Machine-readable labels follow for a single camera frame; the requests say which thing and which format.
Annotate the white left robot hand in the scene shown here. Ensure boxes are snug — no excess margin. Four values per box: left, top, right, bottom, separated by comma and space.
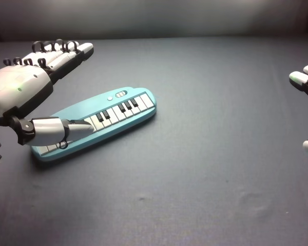
0, 38, 98, 151

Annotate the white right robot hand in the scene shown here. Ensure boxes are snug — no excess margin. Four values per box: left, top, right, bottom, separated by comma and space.
289, 60, 308, 161

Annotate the teal toy piano keyboard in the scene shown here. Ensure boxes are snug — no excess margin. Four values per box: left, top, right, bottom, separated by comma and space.
30, 86, 159, 162

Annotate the grey table cloth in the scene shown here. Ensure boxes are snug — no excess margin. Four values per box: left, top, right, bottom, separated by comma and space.
0, 35, 308, 246

